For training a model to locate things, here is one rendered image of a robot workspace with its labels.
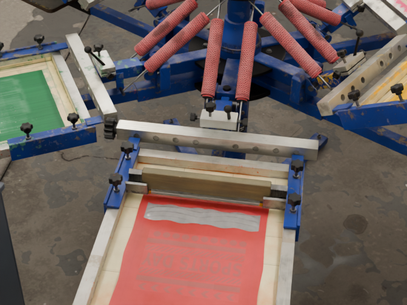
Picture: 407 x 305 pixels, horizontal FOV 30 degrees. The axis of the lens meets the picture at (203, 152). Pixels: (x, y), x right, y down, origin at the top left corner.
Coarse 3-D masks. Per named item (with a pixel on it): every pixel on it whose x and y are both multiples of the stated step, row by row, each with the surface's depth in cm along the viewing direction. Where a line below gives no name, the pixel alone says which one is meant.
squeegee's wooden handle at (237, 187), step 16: (144, 176) 239; (160, 176) 238; (176, 176) 237; (192, 176) 237; (208, 176) 237; (224, 176) 237; (192, 192) 240; (208, 192) 239; (224, 192) 238; (240, 192) 237; (256, 192) 236
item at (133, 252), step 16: (144, 208) 240; (144, 224) 235; (160, 224) 235; (176, 224) 235; (192, 224) 235; (128, 240) 230; (144, 240) 230; (128, 256) 225; (128, 272) 220; (128, 288) 215; (112, 304) 211; (128, 304) 211; (144, 304) 211; (160, 304) 211; (176, 304) 211
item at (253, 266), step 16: (208, 208) 241; (224, 208) 241; (240, 208) 241; (256, 208) 241; (256, 240) 230; (256, 256) 225; (256, 272) 220; (240, 288) 216; (256, 288) 216; (192, 304) 211; (208, 304) 211; (224, 304) 211; (240, 304) 211; (256, 304) 211
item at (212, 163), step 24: (192, 168) 255; (216, 168) 254; (240, 168) 252; (264, 168) 251; (288, 168) 251; (96, 240) 224; (288, 240) 226; (96, 264) 217; (288, 264) 218; (288, 288) 212
